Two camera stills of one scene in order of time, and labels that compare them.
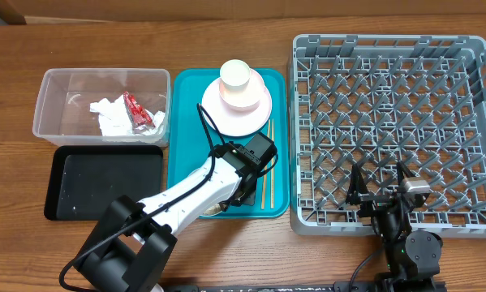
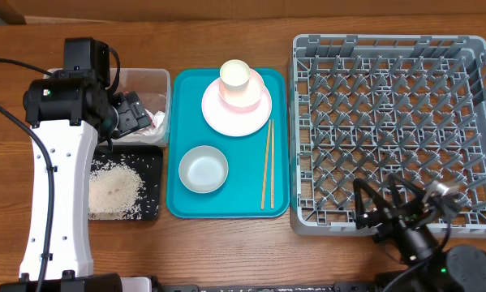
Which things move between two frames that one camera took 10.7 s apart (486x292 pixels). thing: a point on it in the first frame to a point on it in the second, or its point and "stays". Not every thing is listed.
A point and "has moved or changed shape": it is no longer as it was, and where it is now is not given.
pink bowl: (245, 96) stays
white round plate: (235, 121) stays
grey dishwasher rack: (432, 104) stays
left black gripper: (248, 195) to (131, 111)
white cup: (234, 75) stays
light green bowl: (215, 209) has moved or changed shape
